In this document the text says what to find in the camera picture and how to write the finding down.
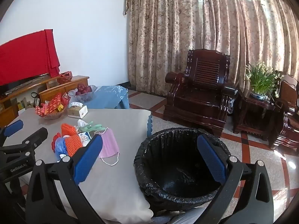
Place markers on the orange foam fruit net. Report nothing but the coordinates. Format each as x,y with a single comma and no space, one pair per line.
69,129
73,144

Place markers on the floral patterned curtain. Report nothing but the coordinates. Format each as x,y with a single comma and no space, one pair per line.
175,28

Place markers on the crumpled white tissue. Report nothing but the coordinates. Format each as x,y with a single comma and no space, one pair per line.
81,122

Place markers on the red apple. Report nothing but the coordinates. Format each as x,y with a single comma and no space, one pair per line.
78,92
81,87
88,89

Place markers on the red plastic bag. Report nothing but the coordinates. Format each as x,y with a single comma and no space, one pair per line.
56,140

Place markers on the yellow box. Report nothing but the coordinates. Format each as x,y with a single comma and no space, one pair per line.
21,106

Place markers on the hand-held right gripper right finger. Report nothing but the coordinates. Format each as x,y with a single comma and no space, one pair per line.
211,159

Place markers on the potted narcissus plant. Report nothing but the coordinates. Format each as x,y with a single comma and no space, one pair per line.
261,79

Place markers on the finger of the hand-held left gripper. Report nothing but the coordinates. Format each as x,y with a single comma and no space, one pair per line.
12,128
38,136

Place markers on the purple face mask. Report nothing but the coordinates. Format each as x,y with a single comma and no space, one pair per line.
108,144

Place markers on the black television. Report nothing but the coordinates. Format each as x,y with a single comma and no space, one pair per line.
14,85

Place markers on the tissue box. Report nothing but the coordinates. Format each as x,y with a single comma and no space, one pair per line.
77,112

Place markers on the blue plastic bag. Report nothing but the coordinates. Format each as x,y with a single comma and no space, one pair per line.
60,148

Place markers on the glass fruit bowl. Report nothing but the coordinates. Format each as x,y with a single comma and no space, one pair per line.
86,96

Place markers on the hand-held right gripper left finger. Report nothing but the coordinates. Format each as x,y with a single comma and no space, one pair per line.
87,159

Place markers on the green rubber glove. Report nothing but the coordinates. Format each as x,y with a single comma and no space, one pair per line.
93,127

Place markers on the red cloth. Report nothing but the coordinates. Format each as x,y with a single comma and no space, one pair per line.
25,56

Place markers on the red woven basket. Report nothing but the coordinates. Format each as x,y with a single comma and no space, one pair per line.
64,78

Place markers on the dark wooden side table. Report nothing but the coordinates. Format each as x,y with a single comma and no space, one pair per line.
252,112

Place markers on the trash bin with black bag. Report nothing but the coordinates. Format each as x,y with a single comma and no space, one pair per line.
175,168

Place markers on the dark wooden armchair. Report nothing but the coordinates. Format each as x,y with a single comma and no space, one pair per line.
198,98
287,126

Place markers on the wooden television cabinet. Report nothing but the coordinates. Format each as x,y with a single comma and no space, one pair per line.
58,91

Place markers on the glass snack bowl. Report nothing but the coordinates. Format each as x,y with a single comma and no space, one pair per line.
54,116

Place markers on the yellow snack packet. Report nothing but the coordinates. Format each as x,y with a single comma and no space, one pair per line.
60,107

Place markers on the basket of red snacks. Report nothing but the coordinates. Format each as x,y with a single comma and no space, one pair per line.
52,103

